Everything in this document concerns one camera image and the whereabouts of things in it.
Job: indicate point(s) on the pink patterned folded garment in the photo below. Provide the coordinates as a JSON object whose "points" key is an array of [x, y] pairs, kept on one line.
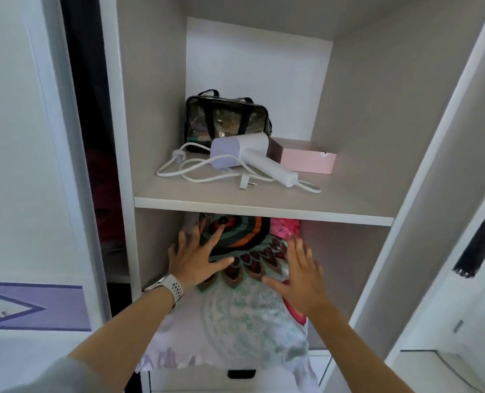
{"points": [[285, 227]]}

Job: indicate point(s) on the transparent black-trimmed toiletry bag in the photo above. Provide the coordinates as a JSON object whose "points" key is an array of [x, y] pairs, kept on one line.
{"points": [[226, 118]]}

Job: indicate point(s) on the grey wardrobe shelf board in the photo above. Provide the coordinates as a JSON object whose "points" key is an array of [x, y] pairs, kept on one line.
{"points": [[267, 200]]}

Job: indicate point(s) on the person's right middle finger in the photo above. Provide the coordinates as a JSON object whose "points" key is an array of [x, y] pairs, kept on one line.
{"points": [[304, 253]]}

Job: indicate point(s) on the white perforated band wristwatch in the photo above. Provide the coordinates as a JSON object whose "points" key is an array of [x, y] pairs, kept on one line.
{"points": [[169, 287]]}

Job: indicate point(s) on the dark fringed scarf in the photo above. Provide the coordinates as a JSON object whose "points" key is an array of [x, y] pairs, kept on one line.
{"points": [[478, 241]]}

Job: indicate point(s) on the pink flat box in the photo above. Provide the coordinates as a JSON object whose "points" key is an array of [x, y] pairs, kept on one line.
{"points": [[308, 161]]}

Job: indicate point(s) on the person's left little finger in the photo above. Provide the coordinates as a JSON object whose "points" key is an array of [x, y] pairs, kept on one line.
{"points": [[173, 257]]}

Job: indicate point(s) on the person's right thumb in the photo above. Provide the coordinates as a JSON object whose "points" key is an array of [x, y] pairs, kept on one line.
{"points": [[276, 283]]}

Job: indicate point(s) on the person's right little finger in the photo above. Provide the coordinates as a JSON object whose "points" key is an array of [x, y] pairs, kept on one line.
{"points": [[320, 272]]}

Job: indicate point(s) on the white and grey wardrobe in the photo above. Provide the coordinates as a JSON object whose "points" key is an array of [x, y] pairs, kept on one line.
{"points": [[390, 98]]}

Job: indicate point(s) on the person's left thumb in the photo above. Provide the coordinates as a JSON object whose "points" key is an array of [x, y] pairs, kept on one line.
{"points": [[223, 266]]}

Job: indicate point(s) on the grey sleeve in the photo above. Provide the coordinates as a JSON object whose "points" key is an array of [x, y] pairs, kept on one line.
{"points": [[58, 378]]}

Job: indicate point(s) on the person's right hand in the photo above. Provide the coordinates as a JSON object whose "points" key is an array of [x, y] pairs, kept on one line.
{"points": [[306, 286]]}

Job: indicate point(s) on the person's right forearm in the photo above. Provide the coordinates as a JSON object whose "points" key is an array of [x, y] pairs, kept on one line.
{"points": [[357, 347]]}

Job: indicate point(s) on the white hair dryer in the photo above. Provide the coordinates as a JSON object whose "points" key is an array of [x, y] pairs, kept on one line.
{"points": [[238, 151]]}

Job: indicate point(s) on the person's left forearm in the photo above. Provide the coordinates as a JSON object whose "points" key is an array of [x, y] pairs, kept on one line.
{"points": [[123, 333]]}

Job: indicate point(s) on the red hanging garment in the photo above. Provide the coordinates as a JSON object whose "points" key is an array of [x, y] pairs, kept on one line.
{"points": [[105, 192]]}

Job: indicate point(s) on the person's left middle finger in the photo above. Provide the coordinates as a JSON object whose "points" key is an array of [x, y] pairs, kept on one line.
{"points": [[197, 239]]}

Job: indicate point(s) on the person's left hand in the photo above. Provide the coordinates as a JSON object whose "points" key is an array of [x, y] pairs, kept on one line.
{"points": [[193, 268]]}

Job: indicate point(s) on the colourful peacock pattern cloth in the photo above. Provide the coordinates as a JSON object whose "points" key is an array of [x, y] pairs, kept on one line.
{"points": [[242, 319]]}

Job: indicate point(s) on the white door with purple print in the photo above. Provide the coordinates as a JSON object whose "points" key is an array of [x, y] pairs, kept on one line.
{"points": [[25, 159]]}

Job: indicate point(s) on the white drawer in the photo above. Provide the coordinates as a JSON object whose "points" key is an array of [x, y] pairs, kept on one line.
{"points": [[185, 382]]}

